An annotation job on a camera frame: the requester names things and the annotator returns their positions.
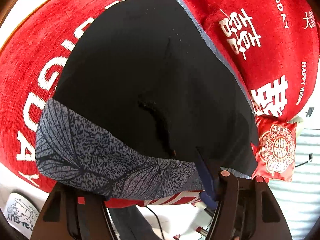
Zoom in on black cable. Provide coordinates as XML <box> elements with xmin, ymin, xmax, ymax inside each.
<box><xmin>145</xmin><ymin>205</ymin><xmax>166</xmax><ymax>240</ymax></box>

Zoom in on black pants with patterned waistband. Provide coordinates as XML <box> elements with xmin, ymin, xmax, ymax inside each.
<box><xmin>35</xmin><ymin>0</ymin><xmax>258</xmax><ymax>200</ymax></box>

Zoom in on person's legs in jeans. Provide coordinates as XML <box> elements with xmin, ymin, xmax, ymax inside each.
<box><xmin>109</xmin><ymin>205</ymin><xmax>160</xmax><ymax>240</ymax></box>

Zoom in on white cartoon slipper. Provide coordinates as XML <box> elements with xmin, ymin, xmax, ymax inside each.
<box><xmin>4</xmin><ymin>192</ymin><xmax>39</xmax><ymax>239</ymax></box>

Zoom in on red embroidered small cushion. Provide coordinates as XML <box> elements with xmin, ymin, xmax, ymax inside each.
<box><xmin>252</xmin><ymin>115</ymin><xmax>297</xmax><ymax>182</ymax></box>

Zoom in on red sofa cover with characters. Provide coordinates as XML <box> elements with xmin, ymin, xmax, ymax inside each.
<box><xmin>1</xmin><ymin>0</ymin><xmax>319</xmax><ymax>207</ymax></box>

